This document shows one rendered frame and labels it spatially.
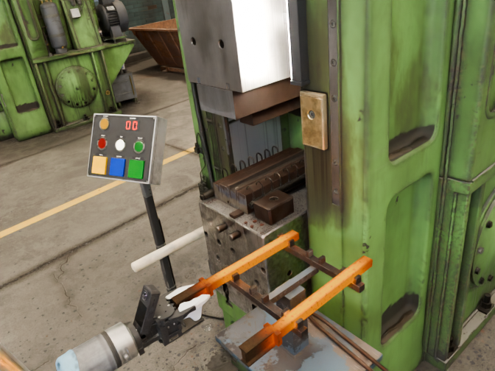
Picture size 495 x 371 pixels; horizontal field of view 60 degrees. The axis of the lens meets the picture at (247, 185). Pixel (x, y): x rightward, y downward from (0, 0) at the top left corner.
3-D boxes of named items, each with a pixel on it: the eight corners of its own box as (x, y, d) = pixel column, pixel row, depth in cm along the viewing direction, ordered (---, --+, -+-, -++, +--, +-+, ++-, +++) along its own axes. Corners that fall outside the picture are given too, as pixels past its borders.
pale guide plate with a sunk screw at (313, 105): (323, 150, 130) (322, 96, 122) (301, 144, 136) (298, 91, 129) (328, 148, 131) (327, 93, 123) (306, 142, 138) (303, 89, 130)
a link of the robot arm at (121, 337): (100, 323, 102) (116, 347, 95) (119, 313, 105) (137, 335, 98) (110, 350, 106) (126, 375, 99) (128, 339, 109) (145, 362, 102)
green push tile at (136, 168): (142, 178, 176) (144, 160, 176) (127, 177, 179) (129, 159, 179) (144, 179, 178) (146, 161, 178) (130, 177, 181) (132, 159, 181)
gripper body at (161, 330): (171, 318, 115) (129, 343, 108) (164, 294, 111) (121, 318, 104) (185, 334, 109) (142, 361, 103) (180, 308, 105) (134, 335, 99)
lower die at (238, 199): (247, 214, 154) (245, 193, 151) (215, 197, 169) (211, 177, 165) (325, 172, 177) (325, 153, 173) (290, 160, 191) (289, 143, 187)
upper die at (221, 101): (236, 120, 138) (232, 90, 134) (200, 110, 152) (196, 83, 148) (323, 87, 161) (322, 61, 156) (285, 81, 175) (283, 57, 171)
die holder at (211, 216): (273, 335, 161) (262, 236, 141) (213, 288, 188) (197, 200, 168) (365, 265, 191) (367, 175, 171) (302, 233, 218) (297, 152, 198)
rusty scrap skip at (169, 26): (196, 81, 742) (187, 29, 703) (137, 72, 868) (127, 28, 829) (245, 65, 814) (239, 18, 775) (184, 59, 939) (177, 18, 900)
